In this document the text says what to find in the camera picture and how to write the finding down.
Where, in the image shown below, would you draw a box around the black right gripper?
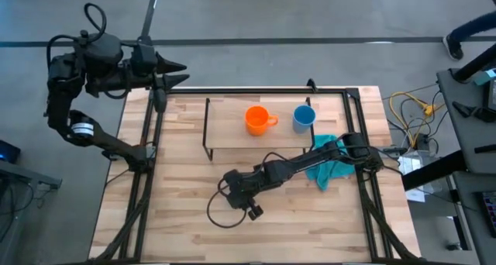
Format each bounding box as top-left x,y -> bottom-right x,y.
222,168 -> 265,222

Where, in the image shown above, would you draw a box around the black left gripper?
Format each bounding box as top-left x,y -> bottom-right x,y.
129,43 -> 191,113

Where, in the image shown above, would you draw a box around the orange plastic mug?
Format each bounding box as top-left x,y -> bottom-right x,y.
244,105 -> 279,137

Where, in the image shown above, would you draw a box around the blue plastic cup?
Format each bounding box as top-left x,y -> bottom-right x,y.
292,104 -> 317,135

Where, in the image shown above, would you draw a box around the wooden shelf with black legs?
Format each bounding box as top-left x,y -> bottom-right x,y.
201,97 -> 315,161

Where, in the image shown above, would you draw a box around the teal cloth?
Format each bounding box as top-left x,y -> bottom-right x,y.
305,134 -> 356,191

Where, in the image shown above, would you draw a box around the white paper sheets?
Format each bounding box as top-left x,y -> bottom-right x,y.
398,150 -> 428,203

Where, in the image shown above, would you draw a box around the black device with blue light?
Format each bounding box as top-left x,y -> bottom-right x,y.
0,139 -> 22,165

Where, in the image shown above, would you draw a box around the black diagonal beam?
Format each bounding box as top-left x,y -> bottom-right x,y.
401,150 -> 468,191

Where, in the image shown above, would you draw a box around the grey table with tablet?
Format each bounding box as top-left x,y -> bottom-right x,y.
451,170 -> 496,265

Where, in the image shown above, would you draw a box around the grey side table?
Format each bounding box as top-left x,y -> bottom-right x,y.
436,67 -> 496,175

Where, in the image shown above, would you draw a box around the black handheld tool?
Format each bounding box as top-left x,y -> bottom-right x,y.
452,100 -> 496,123

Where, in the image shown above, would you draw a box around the person's shoe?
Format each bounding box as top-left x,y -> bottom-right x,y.
443,34 -> 465,61

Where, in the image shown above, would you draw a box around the black diagonal pole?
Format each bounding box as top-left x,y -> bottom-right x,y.
453,43 -> 496,82

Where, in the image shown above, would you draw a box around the small teal box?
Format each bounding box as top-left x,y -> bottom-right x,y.
474,68 -> 496,86

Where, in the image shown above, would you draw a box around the person's leg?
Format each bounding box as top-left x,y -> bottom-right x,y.
448,11 -> 496,43

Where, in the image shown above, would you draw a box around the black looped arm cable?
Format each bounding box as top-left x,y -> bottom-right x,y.
206,179 -> 250,229

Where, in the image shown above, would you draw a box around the black aluminium table frame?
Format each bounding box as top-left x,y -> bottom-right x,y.
88,78 -> 422,264

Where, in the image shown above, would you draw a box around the yellow cable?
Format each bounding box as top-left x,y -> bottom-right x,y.
389,91 -> 438,148

